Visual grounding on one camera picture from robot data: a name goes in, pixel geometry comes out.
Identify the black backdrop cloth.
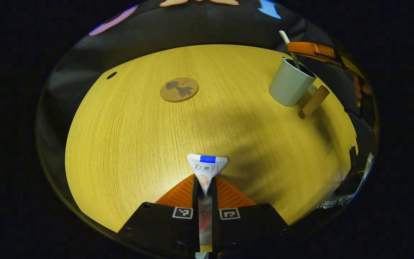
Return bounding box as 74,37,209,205
36,0,380,223

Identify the white toothpaste tube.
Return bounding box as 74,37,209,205
187,154,228,259

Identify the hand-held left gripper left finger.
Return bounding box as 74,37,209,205
117,175,200,258

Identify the pale blue cup cork handle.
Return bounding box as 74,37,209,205
269,58,330,116

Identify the round cork coaster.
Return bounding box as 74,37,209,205
160,77,199,103

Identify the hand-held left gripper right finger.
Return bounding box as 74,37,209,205
211,175,290,258

